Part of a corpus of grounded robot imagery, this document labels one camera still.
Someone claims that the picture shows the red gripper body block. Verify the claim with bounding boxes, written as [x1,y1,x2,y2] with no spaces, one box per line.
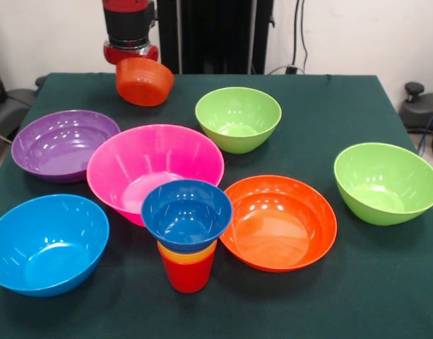
[102,41,160,66]

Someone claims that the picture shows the small ribbed orange-red bowl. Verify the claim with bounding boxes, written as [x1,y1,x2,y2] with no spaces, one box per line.
[115,57,175,107]

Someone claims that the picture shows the green plastic bowl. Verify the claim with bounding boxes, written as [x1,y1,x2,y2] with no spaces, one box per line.
[194,86,283,155]
[333,142,433,226]

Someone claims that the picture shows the small dark blue bowl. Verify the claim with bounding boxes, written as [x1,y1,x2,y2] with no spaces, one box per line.
[141,179,234,254]

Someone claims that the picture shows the orange plastic cup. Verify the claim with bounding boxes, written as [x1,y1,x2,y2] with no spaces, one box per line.
[157,239,218,258]
[158,249,217,265]

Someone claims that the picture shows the red plastic cup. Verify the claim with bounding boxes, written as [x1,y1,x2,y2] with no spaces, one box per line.
[160,252,217,294]

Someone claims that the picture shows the purple plastic bowl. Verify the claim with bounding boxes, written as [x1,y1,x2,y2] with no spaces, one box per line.
[11,109,122,184]

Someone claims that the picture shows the dark grey chair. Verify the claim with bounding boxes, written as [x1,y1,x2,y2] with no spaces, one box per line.
[399,81,433,158]
[0,88,37,142]

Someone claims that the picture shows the pink plastic bowl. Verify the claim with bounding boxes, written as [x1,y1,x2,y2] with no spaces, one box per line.
[86,124,225,227]

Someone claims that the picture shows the light blue plastic bowl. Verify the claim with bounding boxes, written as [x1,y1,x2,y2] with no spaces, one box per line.
[0,194,110,298]

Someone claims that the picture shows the large orange-red plastic bowl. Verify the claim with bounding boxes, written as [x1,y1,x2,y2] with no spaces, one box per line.
[218,174,338,273]

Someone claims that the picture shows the dark green tablecloth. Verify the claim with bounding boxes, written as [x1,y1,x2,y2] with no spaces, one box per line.
[0,72,433,339]

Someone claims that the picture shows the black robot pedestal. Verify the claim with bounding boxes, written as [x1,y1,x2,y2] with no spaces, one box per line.
[152,0,275,75]

